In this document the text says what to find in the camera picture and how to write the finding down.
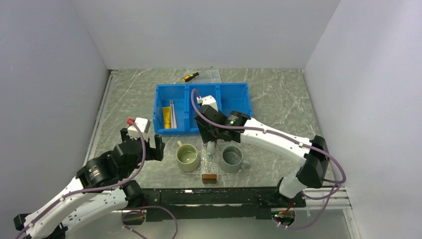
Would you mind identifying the white teal toothpaste tube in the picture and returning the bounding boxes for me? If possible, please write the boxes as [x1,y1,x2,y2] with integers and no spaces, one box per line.
[206,140,216,156]

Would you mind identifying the light green ceramic mug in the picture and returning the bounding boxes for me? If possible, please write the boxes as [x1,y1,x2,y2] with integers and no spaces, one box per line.
[176,140,200,172]

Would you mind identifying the blue three-compartment plastic bin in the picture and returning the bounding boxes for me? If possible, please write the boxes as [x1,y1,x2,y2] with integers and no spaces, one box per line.
[152,82,253,136]

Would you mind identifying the grey ceramic mug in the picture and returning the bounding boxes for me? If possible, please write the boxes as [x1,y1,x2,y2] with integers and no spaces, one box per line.
[219,146,251,174]

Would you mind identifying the clear toothbrush holder brown ends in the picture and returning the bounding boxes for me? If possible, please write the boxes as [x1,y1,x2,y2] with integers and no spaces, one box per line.
[201,141,219,184]

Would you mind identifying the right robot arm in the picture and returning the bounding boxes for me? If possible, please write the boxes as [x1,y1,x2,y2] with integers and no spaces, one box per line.
[194,105,328,207]

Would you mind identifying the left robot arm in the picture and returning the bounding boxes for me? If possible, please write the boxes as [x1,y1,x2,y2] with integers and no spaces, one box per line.
[13,128,165,239]

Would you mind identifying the yellow toothpaste tube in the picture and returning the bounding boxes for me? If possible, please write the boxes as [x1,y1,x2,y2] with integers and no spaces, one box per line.
[162,107,172,129]

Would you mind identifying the clear plastic organizer box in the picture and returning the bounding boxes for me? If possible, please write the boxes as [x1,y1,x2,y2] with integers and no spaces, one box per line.
[188,69,222,84]

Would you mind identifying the yellow black screwdriver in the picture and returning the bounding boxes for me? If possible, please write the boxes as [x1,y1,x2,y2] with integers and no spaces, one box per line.
[182,66,213,83]

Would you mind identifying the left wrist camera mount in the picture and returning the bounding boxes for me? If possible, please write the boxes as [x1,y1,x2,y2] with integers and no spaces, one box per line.
[126,117,151,139]

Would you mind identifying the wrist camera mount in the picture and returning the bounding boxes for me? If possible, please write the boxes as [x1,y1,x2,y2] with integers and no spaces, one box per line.
[126,117,151,139]
[197,95,218,111]

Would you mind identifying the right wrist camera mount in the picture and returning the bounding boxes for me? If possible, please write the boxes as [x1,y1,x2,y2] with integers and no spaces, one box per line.
[197,95,218,111]

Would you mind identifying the aluminium side rail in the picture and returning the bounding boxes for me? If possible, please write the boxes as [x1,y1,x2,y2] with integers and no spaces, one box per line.
[52,70,118,239]

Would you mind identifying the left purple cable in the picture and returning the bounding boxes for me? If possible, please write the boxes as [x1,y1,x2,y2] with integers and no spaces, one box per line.
[14,120,179,239]

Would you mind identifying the purple cable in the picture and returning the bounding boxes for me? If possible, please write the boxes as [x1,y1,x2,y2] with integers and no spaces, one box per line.
[190,88,347,231]
[14,120,179,239]

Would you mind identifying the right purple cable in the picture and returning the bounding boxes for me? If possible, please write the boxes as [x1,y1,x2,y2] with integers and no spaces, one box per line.
[190,88,347,231]

